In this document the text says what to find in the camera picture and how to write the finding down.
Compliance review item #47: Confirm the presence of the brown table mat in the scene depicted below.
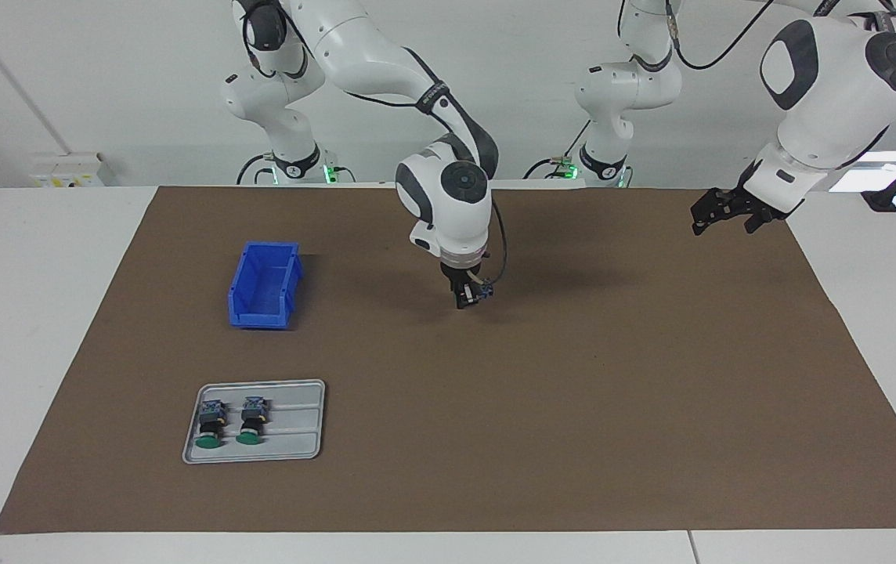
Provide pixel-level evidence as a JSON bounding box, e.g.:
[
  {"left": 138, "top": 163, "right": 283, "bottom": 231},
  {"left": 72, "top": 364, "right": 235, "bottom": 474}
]
[{"left": 0, "top": 186, "right": 896, "bottom": 535}]

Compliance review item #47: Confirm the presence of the blue plastic storage bin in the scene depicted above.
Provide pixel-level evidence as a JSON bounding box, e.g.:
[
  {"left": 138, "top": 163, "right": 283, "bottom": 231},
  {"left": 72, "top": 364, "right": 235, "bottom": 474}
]
[{"left": 227, "top": 241, "right": 305, "bottom": 331}]

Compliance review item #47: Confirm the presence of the silver metal tray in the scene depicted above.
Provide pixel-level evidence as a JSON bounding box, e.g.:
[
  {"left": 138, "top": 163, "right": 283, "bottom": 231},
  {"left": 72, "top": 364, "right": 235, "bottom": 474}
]
[{"left": 182, "top": 380, "right": 327, "bottom": 465}]

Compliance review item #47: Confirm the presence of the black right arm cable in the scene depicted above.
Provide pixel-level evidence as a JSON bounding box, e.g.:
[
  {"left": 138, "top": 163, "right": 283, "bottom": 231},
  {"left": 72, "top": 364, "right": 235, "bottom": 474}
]
[{"left": 237, "top": 0, "right": 508, "bottom": 284}]

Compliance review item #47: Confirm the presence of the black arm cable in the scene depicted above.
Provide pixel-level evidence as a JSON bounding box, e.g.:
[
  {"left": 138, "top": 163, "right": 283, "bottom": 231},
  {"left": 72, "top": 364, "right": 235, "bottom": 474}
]
[
  {"left": 616, "top": 0, "right": 778, "bottom": 71},
  {"left": 237, "top": 0, "right": 508, "bottom": 284}
]

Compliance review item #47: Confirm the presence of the black base cable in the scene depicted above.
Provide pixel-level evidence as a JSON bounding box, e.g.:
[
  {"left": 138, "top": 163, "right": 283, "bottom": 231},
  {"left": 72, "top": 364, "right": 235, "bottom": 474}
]
[
  {"left": 524, "top": 117, "right": 591, "bottom": 181},
  {"left": 237, "top": 153, "right": 275, "bottom": 186}
]

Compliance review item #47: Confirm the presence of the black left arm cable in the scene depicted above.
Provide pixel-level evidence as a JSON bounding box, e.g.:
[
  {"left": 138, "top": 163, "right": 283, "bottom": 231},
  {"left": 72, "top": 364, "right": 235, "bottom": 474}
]
[{"left": 616, "top": 0, "right": 778, "bottom": 71}]

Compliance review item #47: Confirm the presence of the white wall socket box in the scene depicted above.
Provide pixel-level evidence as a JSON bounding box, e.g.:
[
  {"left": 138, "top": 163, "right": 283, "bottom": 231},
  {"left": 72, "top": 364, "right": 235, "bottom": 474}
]
[{"left": 31, "top": 153, "right": 116, "bottom": 187}]

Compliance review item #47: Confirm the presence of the white wall cable duct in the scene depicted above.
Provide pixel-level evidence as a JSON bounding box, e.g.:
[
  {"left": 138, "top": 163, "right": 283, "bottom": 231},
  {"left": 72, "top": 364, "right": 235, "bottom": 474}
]
[{"left": 0, "top": 0, "right": 69, "bottom": 156}]

